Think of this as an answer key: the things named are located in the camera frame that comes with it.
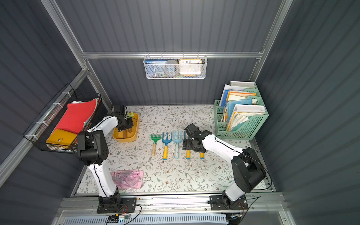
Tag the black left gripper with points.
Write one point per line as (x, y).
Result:
(125, 123)

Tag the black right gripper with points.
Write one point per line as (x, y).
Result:
(190, 144)

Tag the light blue rake pale handle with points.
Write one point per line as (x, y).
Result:
(177, 139)

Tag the yellow plastic storage box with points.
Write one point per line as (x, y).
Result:
(128, 135)

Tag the lime green rake wooden handle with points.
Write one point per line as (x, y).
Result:
(130, 114)

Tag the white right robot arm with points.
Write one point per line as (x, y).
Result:
(247, 169)

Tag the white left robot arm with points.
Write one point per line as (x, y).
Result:
(92, 148)

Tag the blue box in basket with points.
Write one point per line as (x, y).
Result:
(154, 67)

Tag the yellow box in basket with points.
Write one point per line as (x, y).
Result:
(61, 137)

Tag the red folder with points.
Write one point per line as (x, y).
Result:
(77, 115)

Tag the green plastic file organizer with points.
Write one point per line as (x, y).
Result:
(246, 132)

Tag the papers and folders stack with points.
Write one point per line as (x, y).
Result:
(241, 102)

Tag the grey tape roll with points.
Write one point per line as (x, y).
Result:
(171, 68)

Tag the pink plastic case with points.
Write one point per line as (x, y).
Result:
(128, 179)

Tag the yellow white clock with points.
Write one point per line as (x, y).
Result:
(190, 67)

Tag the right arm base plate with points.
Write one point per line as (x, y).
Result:
(220, 203)

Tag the black wire side basket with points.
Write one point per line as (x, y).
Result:
(40, 131)

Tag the white wire wall basket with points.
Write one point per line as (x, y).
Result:
(177, 58)

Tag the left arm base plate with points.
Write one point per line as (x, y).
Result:
(126, 205)

